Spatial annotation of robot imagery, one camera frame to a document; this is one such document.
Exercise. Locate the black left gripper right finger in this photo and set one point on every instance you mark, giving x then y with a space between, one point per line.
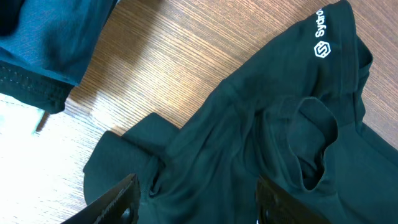
276 206

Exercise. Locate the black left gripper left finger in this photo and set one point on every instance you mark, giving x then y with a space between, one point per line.
118 205

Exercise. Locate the black polo shirt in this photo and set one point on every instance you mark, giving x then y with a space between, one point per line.
293 113

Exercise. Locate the folded black garment underneath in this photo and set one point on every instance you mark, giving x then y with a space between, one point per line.
33 89

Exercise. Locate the folded white garment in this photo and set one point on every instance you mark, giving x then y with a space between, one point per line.
18 117

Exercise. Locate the folded blue garment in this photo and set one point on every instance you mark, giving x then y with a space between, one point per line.
54 38

